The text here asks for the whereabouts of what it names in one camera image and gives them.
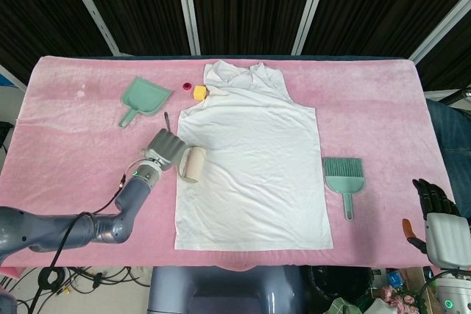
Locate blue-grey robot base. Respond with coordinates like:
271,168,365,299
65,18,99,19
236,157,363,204
148,265,306,314

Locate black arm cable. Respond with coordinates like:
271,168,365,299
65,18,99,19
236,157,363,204
47,175,129,270

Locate pink artificial flowers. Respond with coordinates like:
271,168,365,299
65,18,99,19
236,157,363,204
378,284,419,314

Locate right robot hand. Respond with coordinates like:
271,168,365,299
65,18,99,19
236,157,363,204
402,177,471,269

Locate white metal frame post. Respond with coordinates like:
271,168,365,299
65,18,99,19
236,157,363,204
60,0,122,56
408,0,471,64
0,63,27,91
292,0,334,56
174,0,202,56

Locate white sleeveless shirt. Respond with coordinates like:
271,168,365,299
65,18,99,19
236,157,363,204
173,59,335,252

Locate green lint roller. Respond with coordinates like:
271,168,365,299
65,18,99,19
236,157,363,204
141,143,208,185

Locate green plastic hand brush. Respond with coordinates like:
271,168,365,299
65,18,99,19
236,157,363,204
322,157,366,221

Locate blue denim jeans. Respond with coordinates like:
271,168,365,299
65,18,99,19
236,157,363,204
425,99,471,215

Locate green plastic dustpan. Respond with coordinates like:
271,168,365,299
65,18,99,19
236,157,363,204
118,76,174,130

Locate green white checked cloth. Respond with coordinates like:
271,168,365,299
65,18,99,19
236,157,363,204
325,296,365,314

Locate black round bin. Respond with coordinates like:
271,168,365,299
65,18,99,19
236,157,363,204
307,265,375,302

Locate coiled black floor cable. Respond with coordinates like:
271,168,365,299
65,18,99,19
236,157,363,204
38,267,68,289

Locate pink fluffy blanket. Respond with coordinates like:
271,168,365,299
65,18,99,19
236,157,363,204
0,55,470,273

